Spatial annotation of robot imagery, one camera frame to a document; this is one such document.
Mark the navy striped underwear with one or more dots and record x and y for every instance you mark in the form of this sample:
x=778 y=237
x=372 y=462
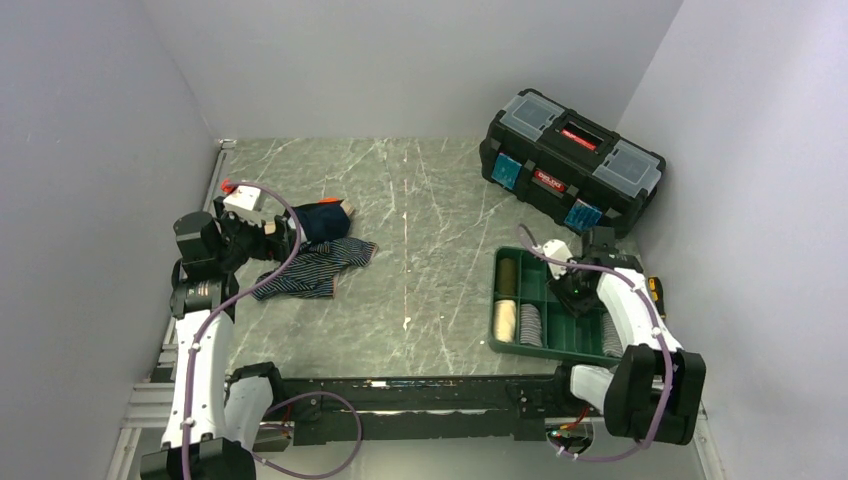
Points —
x=315 y=270

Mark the olive rolled cloth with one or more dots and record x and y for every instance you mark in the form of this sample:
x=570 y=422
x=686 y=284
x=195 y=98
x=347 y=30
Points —
x=507 y=277

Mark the cream rolled cloth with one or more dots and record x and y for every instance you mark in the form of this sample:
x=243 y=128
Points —
x=505 y=319

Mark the green compartment tray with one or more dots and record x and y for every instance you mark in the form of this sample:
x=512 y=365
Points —
x=566 y=338

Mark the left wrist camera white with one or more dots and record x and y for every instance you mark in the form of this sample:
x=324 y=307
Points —
x=245 y=200

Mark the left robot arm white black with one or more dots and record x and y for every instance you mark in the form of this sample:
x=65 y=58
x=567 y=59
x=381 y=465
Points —
x=214 y=421

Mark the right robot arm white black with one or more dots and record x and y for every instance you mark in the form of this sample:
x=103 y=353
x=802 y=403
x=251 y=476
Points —
x=654 y=392

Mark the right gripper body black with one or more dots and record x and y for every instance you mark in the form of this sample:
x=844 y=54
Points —
x=576 y=294

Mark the grey striped roll right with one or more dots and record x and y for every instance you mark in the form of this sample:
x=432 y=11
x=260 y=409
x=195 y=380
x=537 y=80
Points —
x=611 y=344

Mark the dark navy orange clothes pile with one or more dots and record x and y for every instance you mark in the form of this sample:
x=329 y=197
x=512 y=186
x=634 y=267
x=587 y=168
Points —
x=327 y=220

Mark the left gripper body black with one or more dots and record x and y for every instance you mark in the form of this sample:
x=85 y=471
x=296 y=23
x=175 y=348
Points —
x=243 y=240

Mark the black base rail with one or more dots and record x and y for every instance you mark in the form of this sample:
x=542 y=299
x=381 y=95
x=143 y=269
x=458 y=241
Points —
x=521 y=407

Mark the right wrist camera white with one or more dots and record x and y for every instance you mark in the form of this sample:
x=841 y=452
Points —
x=555 y=249

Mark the aluminium frame rail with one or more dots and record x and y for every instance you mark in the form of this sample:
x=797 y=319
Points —
x=147 y=408

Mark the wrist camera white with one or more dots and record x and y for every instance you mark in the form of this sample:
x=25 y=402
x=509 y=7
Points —
x=245 y=200
x=555 y=249

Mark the grey striped rolled cloth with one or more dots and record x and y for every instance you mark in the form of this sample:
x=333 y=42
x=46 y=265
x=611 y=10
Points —
x=530 y=329

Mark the black toolbox with clear lids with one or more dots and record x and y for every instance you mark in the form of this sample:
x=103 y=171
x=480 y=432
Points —
x=572 y=169

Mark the yellow black tool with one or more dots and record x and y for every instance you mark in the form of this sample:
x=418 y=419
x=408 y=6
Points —
x=657 y=293

